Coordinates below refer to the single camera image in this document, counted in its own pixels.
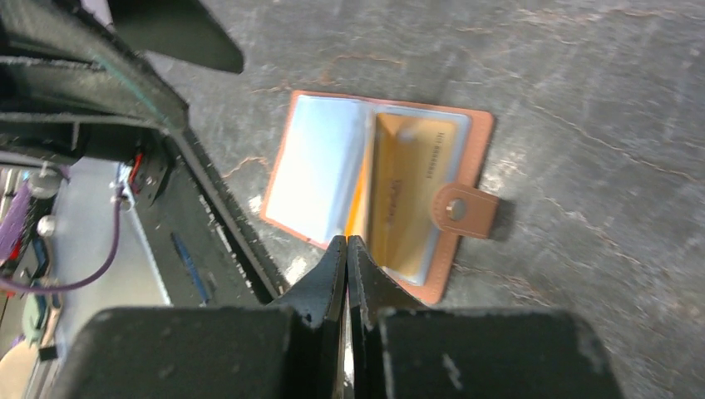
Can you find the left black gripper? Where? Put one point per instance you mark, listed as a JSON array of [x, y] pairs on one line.
[[71, 88]]

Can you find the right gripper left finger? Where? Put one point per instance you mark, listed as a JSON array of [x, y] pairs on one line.
[[290, 348]]

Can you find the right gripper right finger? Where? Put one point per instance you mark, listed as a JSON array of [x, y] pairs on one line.
[[403, 349]]

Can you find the brown leather card holder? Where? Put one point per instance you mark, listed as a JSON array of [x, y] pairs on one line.
[[318, 178]]

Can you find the gold credit card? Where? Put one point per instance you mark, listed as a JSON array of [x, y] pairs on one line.
[[412, 157]]

